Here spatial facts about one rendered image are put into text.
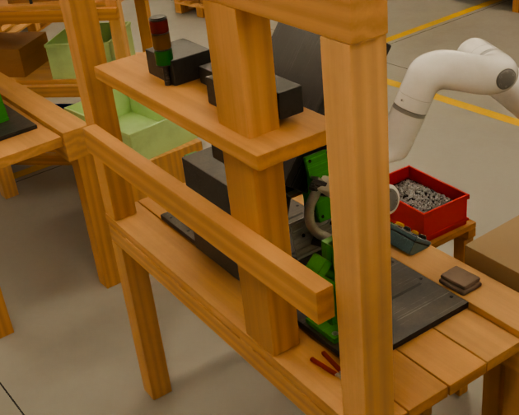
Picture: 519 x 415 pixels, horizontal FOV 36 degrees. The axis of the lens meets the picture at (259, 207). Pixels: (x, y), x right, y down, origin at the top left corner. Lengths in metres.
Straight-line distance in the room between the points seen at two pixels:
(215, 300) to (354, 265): 0.86
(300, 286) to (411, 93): 0.58
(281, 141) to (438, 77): 0.45
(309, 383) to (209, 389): 1.39
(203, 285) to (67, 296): 1.80
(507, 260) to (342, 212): 0.95
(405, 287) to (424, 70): 0.71
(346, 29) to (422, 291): 1.14
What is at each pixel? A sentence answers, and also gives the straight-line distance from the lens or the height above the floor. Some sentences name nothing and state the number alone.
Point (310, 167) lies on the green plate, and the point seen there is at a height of 1.24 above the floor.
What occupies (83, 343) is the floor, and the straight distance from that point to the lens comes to 3.93.
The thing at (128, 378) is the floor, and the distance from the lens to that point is 3.67.
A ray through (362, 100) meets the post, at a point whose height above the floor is 1.74.
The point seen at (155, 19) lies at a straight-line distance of 2.24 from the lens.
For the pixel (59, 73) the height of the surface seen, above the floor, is 0.76.
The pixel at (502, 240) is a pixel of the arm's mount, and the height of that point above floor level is 0.94.
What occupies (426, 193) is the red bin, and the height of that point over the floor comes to 0.87.
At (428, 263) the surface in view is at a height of 0.90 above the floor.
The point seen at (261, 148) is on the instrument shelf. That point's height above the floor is 1.54.
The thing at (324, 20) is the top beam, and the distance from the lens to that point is 1.54.
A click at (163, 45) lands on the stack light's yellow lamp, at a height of 1.66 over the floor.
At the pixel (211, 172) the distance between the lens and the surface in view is 2.45.
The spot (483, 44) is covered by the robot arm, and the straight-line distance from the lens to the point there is 2.17.
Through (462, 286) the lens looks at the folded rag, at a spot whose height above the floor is 0.93.
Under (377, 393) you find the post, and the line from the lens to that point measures 1.96.
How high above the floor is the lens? 2.32
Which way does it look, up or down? 29 degrees down
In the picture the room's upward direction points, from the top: 6 degrees counter-clockwise
